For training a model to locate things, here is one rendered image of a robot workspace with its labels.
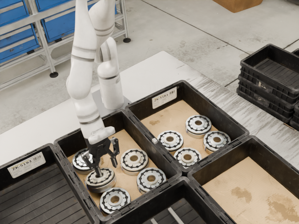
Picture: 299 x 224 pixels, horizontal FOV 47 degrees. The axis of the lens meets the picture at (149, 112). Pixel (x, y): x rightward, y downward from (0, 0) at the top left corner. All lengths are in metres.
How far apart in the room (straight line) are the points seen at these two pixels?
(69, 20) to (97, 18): 1.98
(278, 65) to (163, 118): 1.14
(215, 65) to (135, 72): 1.36
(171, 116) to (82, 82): 0.53
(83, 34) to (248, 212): 0.75
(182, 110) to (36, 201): 0.68
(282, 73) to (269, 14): 1.79
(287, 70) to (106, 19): 1.48
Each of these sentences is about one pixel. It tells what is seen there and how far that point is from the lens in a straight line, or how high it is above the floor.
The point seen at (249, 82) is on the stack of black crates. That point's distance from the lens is 2.20.
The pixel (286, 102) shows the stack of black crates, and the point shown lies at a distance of 2.10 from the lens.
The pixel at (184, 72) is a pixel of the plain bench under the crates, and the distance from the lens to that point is 1.89.
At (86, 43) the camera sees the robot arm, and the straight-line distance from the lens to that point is 1.02.
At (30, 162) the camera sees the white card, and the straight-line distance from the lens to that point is 1.31.
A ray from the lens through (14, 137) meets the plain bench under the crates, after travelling 1.72.
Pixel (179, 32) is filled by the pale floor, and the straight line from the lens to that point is 3.63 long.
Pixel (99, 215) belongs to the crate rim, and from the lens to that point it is 1.07.
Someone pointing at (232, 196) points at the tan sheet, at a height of 0.83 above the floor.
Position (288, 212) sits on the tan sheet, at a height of 0.83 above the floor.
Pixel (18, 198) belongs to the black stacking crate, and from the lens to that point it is 1.32.
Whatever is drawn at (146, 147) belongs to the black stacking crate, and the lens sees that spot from 1.27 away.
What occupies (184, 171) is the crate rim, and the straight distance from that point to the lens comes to 1.13.
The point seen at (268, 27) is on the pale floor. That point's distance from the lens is 3.79.
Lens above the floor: 1.83
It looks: 43 degrees down
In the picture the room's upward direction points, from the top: 5 degrees counter-clockwise
